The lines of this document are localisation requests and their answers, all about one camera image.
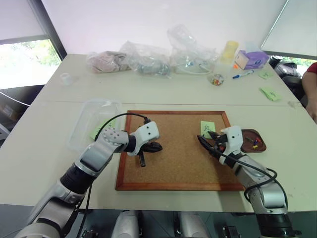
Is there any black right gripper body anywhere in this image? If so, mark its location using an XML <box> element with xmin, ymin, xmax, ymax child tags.
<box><xmin>213</xmin><ymin>133</ymin><xmax>228</xmax><ymax>152</ymax></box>

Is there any brown wooden tray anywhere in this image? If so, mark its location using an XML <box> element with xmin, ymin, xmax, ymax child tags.
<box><xmin>240</xmin><ymin>128</ymin><xmax>267</xmax><ymax>153</ymax></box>

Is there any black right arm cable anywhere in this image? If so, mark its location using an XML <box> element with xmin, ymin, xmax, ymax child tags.
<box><xmin>213</xmin><ymin>148</ymin><xmax>288</xmax><ymax>207</ymax></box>

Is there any person in red shirt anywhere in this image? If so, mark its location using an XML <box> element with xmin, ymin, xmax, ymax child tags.
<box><xmin>301</xmin><ymin>61</ymin><xmax>317</xmax><ymax>124</ymax></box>

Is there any purple tissue box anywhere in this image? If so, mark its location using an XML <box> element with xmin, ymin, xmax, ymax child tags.
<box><xmin>234</xmin><ymin>49</ymin><xmax>270</xmax><ymax>70</ymax></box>

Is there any grey rounded robot shape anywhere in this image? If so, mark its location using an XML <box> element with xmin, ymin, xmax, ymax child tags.
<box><xmin>178</xmin><ymin>212</ymin><xmax>210</xmax><ymax>238</ymax></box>
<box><xmin>115</xmin><ymin>210</ymin><xmax>140</xmax><ymax>238</ymax></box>

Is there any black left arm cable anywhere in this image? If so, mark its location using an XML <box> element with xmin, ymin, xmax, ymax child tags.
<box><xmin>95</xmin><ymin>113</ymin><xmax>151</xmax><ymax>142</ymax></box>

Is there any clear plastic box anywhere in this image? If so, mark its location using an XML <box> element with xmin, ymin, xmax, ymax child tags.
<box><xmin>67</xmin><ymin>98</ymin><xmax>122</xmax><ymax>152</ymax></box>

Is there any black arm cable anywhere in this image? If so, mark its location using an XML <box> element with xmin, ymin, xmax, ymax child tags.
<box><xmin>95</xmin><ymin>113</ymin><xmax>151</xmax><ymax>142</ymax></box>
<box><xmin>213</xmin><ymin>148</ymin><xmax>288</xmax><ymax>207</ymax></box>

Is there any plastic bag with pink contents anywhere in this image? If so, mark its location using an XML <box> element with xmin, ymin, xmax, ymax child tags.
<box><xmin>86</xmin><ymin>50</ymin><xmax>132</xmax><ymax>74</ymax></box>

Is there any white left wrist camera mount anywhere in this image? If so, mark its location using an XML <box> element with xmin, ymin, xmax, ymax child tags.
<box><xmin>127</xmin><ymin>122</ymin><xmax>160</xmax><ymax>157</ymax></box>

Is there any black office chair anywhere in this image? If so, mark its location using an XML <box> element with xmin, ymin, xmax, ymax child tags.
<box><xmin>268</xmin><ymin>55</ymin><xmax>308</xmax><ymax>100</ymax></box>

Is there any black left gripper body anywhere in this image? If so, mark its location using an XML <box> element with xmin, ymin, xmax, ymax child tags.
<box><xmin>139</xmin><ymin>141</ymin><xmax>154</xmax><ymax>155</ymax></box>

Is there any wood-framed cork board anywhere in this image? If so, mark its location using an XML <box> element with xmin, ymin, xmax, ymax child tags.
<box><xmin>115</xmin><ymin>110</ymin><xmax>246</xmax><ymax>192</ymax></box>

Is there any plastic bag with dark contents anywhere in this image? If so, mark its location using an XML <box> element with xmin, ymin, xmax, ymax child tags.
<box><xmin>120</xmin><ymin>40</ymin><xmax>173</xmax><ymax>79</ymax></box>

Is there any small clear cup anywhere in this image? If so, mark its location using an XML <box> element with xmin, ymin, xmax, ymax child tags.
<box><xmin>60</xmin><ymin>72</ymin><xmax>73</xmax><ymax>86</ymax></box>

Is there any clear plastic bag with cables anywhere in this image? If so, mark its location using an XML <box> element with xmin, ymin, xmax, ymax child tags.
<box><xmin>166</xmin><ymin>23</ymin><xmax>220</xmax><ymax>75</ymax></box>

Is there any white roller blind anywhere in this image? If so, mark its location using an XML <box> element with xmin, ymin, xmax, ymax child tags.
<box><xmin>0</xmin><ymin>0</ymin><xmax>49</xmax><ymax>45</ymax></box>
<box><xmin>260</xmin><ymin>0</ymin><xmax>317</xmax><ymax>60</ymax></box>

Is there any blue whiteboard marker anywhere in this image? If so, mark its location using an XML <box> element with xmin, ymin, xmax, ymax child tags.
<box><xmin>232</xmin><ymin>70</ymin><xmax>255</xmax><ymax>80</ymax></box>

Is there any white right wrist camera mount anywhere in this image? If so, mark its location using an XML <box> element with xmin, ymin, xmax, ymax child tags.
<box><xmin>217</xmin><ymin>125</ymin><xmax>243</xmax><ymax>166</ymax></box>

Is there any clear round pushpin container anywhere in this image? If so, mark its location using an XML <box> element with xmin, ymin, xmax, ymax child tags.
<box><xmin>208</xmin><ymin>73</ymin><xmax>225</xmax><ymax>86</ymax></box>

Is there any green sticky note stack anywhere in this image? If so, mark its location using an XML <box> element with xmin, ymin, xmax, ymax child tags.
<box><xmin>259</xmin><ymin>87</ymin><xmax>282</xmax><ymax>102</ymax></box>

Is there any yellow translucent jar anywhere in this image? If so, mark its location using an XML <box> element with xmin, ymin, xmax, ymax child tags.
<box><xmin>220</xmin><ymin>40</ymin><xmax>239</xmax><ymax>65</ymax></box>

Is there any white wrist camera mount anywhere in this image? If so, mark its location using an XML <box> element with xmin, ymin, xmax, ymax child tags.
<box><xmin>217</xmin><ymin>125</ymin><xmax>243</xmax><ymax>166</ymax></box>
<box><xmin>127</xmin><ymin>122</ymin><xmax>160</xmax><ymax>157</ymax></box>

